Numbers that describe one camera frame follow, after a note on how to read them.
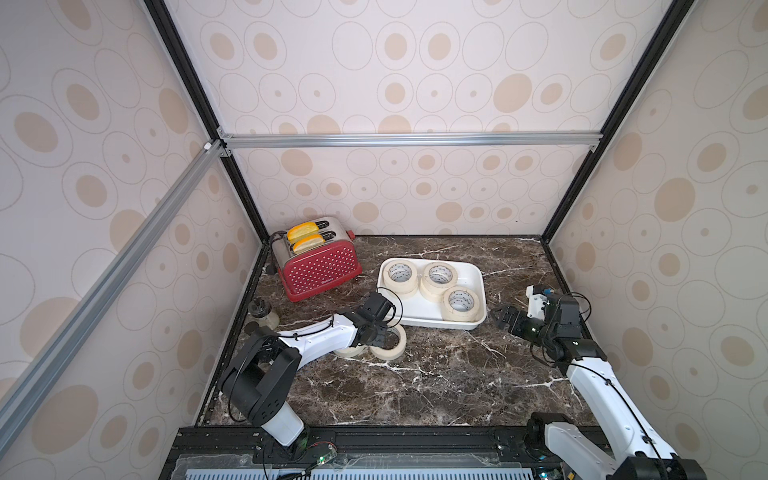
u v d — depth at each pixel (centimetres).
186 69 76
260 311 87
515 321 72
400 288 101
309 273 94
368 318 69
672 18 68
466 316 90
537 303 74
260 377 45
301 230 92
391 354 87
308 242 90
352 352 87
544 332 67
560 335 61
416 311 100
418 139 90
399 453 73
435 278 105
